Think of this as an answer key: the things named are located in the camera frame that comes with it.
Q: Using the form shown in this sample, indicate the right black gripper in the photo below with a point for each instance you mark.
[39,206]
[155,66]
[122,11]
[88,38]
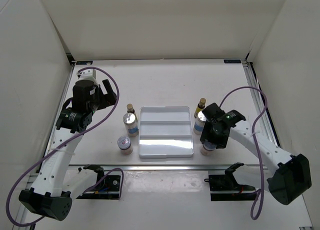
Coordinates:
[220,143]

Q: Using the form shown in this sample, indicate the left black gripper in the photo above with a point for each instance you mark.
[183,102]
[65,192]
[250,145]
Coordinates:
[107,99]

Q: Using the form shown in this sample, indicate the silver-lid shaker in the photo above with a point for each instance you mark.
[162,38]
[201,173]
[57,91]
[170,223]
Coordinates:
[199,123]
[131,124]

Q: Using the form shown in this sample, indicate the white-lid sauce jar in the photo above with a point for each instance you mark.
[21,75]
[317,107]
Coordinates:
[207,148]
[125,145]

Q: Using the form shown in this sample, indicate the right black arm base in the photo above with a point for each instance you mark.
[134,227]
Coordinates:
[224,187]

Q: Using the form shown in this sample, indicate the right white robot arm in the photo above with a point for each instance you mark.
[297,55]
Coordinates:
[290,174]

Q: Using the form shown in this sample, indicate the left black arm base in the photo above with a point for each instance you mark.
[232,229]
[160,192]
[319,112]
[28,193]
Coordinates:
[110,184]

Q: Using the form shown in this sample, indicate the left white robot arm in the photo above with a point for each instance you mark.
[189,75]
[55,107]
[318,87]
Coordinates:
[48,195]

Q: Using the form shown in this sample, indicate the right yellow small bottle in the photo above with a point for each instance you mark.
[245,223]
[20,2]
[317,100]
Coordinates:
[201,105]

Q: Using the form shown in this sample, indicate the yellow small bottle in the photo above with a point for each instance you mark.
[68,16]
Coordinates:
[130,108]
[201,105]

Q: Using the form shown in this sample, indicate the left yellow small bottle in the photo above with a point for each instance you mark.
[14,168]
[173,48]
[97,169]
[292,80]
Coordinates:
[130,108]

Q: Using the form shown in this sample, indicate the white tiered plastic tray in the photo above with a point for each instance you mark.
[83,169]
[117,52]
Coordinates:
[165,132]

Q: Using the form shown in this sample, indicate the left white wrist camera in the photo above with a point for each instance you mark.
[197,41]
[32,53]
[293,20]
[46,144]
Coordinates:
[87,74]

